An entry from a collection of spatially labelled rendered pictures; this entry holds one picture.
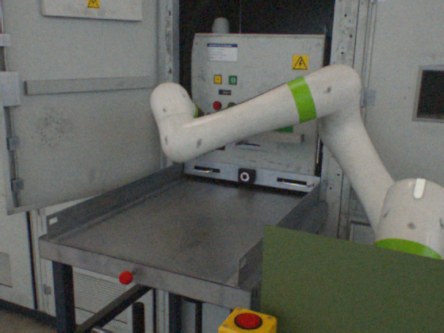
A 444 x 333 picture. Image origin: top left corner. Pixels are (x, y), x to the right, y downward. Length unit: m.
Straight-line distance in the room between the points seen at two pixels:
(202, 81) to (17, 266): 1.36
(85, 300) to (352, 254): 1.73
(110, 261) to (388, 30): 1.02
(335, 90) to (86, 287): 1.54
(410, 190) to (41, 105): 1.11
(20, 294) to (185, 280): 1.64
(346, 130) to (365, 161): 0.11
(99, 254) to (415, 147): 0.96
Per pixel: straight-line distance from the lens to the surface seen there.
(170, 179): 1.84
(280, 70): 1.71
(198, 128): 1.25
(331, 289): 0.89
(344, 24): 1.61
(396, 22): 1.56
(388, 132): 1.58
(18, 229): 2.54
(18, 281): 2.68
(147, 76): 1.83
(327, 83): 1.26
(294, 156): 1.73
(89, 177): 1.76
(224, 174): 1.83
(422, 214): 1.03
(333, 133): 1.37
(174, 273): 1.17
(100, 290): 2.32
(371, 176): 1.28
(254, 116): 1.25
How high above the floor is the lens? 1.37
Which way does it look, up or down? 15 degrees down
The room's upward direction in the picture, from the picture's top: 1 degrees clockwise
